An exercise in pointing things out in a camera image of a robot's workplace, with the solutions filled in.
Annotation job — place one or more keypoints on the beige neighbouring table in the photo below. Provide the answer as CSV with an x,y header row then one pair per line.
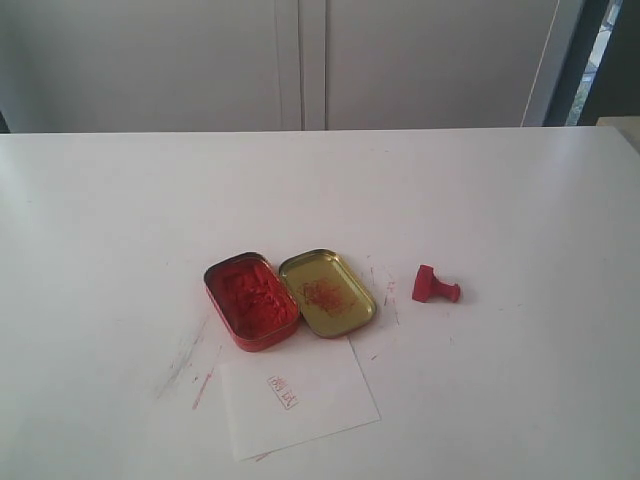
x,y
628,126

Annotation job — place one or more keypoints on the white paper sheet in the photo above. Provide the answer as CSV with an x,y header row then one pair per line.
x,y
300,390

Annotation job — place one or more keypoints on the red ink paste tin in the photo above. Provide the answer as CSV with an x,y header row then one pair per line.
x,y
254,305

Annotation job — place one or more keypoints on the red plastic stamp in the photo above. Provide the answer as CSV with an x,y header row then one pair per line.
x,y
427,286

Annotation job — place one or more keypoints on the gold tin lid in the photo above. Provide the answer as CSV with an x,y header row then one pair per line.
x,y
331,298

